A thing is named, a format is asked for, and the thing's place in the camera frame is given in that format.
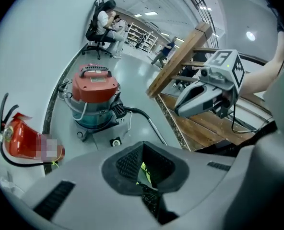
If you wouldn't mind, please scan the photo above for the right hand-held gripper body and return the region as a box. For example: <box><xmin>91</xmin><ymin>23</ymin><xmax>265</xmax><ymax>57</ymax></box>
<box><xmin>199</xmin><ymin>48</ymin><xmax>246</xmax><ymax>119</ymax></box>

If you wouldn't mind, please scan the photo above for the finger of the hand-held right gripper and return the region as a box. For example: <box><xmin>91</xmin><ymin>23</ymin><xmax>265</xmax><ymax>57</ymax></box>
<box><xmin>174</xmin><ymin>81</ymin><xmax>224</xmax><ymax>118</ymax></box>

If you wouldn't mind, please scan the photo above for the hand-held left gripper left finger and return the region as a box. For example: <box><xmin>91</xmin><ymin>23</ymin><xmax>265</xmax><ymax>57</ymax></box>
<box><xmin>21</xmin><ymin>140</ymin><xmax>162</xmax><ymax>229</ymax></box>

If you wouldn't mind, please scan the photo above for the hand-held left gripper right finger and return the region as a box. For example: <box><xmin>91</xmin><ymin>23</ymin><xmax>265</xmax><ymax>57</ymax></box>
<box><xmin>143</xmin><ymin>140</ymin><xmax>237</xmax><ymax>218</ymax></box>

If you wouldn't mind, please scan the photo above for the person's right forearm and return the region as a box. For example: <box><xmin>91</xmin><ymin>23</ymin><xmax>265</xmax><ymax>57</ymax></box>
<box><xmin>239</xmin><ymin>31</ymin><xmax>284</xmax><ymax>98</ymax></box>

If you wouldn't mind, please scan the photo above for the wooden stair railing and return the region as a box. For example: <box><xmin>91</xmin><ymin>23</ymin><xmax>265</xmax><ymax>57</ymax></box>
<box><xmin>146</xmin><ymin>22</ymin><xmax>271</xmax><ymax>99</ymax></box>

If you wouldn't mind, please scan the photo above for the metal vacuum wand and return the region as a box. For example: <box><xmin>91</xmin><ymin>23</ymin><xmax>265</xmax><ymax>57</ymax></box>
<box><xmin>147</xmin><ymin>117</ymin><xmax>168</xmax><ymax>146</ymax></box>

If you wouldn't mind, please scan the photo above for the person's left neon yellow shoe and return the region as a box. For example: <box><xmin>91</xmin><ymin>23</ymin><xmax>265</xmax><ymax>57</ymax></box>
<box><xmin>136</xmin><ymin>161</ymin><xmax>154</xmax><ymax>187</ymax></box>

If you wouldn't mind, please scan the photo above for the black metal balcony railing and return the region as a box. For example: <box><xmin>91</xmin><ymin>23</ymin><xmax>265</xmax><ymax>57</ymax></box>
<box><xmin>184</xmin><ymin>0</ymin><xmax>220</xmax><ymax>49</ymax></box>

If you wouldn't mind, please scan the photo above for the red fire extinguisher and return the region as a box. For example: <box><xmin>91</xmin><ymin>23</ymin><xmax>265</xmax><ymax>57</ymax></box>
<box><xmin>0</xmin><ymin>92</ymin><xmax>66</xmax><ymax>169</ymax></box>

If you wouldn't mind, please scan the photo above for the white storage shelf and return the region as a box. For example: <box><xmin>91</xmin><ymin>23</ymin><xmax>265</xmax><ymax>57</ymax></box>
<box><xmin>127</xmin><ymin>22</ymin><xmax>159</xmax><ymax>53</ymax></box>

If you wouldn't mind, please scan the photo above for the red canister vacuum cleaner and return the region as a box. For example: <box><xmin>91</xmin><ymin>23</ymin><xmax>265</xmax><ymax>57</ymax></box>
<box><xmin>58</xmin><ymin>63</ymin><xmax>130</xmax><ymax>142</ymax></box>

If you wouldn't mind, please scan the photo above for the black office chair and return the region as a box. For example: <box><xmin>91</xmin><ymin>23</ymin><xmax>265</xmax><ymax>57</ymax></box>
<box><xmin>81</xmin><ymin>0</ymin><xmax>117</xmax><ymax>60</ymax></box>

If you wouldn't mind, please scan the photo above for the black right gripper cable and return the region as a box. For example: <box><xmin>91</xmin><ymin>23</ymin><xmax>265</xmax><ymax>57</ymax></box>
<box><xmin>230</xmin><ymin>103</ymin><xmax>275</xmax><ymax>134</ymax></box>

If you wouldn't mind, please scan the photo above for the black vacuum hose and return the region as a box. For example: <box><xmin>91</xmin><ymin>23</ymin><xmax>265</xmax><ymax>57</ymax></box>
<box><xmin>112</xmin><ymin>101</ymin><xmax>153</xmax><ymax>122</ymax></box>

